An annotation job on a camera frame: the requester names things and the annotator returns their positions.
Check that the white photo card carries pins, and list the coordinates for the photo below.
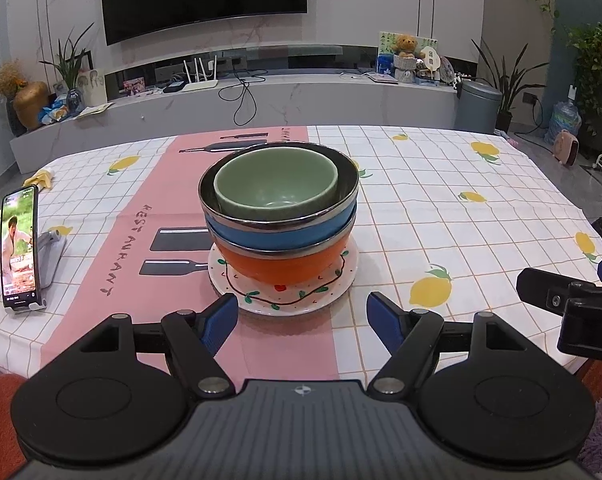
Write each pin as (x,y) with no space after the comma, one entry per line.
(92,87)

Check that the gold round vase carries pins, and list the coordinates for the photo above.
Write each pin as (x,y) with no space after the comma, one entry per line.
(30,107)

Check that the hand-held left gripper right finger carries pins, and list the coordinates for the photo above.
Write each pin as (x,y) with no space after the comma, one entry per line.
(386,320)

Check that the white painted fruit plate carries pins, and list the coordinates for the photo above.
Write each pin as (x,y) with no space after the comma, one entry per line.
(286,302)

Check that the orange steel-lined bowl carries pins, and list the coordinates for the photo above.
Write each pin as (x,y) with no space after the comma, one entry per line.
(281,267)

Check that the grey phone stand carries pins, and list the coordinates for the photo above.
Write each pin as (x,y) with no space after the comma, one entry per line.
(51,260)

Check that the blue water jug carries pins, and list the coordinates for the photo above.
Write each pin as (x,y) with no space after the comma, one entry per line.
(563,122)

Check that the lemon print checked tablecloth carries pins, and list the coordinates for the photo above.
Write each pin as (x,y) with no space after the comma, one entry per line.
(456,240)

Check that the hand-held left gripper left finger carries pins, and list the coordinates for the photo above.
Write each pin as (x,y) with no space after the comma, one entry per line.
(218,320)

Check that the white round hand fan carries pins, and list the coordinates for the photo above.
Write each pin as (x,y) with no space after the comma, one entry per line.
(431,57)

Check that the pink space heater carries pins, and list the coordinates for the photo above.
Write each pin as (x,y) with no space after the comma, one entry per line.
(567,147)

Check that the sheets of paper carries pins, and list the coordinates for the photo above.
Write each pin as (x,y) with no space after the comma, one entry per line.
(95,110)

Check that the small yellow cloth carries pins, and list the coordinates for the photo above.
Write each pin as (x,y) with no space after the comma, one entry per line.
(40,180)

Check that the green ceramic bowl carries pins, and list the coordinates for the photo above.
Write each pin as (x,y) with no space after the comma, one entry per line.
(276,180)

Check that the white flat box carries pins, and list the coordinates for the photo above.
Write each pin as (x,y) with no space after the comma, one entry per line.
(383,78)

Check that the dried flower bunch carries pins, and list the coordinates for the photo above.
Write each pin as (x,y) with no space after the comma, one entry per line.
(7,77)

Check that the wall socket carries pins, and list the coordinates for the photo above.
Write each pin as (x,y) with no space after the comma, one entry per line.
(531,98)

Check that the grey round trash can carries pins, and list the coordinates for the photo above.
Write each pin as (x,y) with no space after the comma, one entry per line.
(477,107)

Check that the trailing green cabinet plant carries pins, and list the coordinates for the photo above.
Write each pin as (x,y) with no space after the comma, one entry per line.
(593,47)

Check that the white wifi router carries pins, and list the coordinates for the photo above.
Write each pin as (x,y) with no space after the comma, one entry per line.
(198,85)

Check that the blue snack bags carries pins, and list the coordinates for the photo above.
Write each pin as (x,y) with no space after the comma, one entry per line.
(55,110)

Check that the smartphone with lit screen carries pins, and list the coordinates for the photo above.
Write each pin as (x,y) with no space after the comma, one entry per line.
(20,250)

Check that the brown teddy bear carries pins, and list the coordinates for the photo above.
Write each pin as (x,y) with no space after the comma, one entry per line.
(406,45)

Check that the decorative patterned plate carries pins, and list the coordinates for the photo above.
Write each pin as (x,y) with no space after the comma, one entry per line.
(446,71)

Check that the green picture board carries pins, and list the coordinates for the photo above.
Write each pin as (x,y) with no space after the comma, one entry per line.
(385,55)

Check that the small pink photo frame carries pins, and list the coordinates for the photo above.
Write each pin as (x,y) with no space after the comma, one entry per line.
(134,86)

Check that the blue steel-lined bowl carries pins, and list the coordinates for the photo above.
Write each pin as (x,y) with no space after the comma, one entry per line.
(281,237)

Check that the orchid plant in vase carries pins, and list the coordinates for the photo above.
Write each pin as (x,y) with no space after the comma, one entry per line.
(71,65)

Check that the marble television console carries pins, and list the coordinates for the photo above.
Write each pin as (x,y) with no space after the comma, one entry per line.
(306,102)

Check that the long-leaf potted plant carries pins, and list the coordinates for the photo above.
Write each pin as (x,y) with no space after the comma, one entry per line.
(508,85)

